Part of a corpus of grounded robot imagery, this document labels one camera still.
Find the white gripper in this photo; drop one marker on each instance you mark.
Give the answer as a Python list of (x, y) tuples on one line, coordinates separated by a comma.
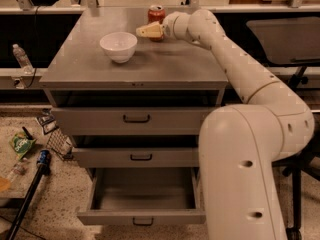
[(169, 27)]

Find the red coke can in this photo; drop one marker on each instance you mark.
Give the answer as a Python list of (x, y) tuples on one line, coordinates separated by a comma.
[(156, 15)]

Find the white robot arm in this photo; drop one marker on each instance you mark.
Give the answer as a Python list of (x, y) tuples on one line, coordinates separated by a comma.
[(239, 143)]

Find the grey metal drawer cabinet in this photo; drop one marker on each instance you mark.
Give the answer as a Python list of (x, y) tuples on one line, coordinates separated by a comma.
[(167, 74)]

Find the grey top drawer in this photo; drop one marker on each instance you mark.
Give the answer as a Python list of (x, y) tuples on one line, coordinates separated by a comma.
[(130, 121)]

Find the grey drawer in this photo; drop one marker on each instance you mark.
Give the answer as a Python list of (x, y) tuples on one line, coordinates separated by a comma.
[(144, 197), (136, 157), (130, 121)]

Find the grey middle drawer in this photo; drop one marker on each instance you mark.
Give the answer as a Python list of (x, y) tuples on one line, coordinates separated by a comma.
[(136, 157)]

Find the grey bottom drawer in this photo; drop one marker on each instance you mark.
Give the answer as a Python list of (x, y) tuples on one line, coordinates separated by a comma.
[(144, 197)]

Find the white ceramic bowl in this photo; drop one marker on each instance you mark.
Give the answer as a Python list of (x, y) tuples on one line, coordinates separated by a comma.
[(119, 46)]

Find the clear plastic water bottle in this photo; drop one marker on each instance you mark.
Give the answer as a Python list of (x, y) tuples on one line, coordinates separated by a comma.
[(23, 59)]

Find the black office chair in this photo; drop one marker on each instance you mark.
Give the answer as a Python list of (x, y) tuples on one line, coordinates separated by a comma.
[(294, 42)]

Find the dark snack packet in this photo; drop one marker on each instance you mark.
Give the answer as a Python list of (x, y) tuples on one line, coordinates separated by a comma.
[(47, 121)]

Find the checkered snack packet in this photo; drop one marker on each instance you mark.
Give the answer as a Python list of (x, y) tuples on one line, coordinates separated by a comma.
[(59, 143)]

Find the black pole with blue band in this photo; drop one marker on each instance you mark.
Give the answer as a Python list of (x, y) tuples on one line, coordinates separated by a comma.
[(43, 168)]

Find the green chip bag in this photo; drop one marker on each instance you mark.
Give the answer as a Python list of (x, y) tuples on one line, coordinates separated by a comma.
[(21, 143)]

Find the crushed clear plastic bottle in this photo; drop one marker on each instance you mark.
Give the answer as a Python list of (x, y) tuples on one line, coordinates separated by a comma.
[(19, 169)]

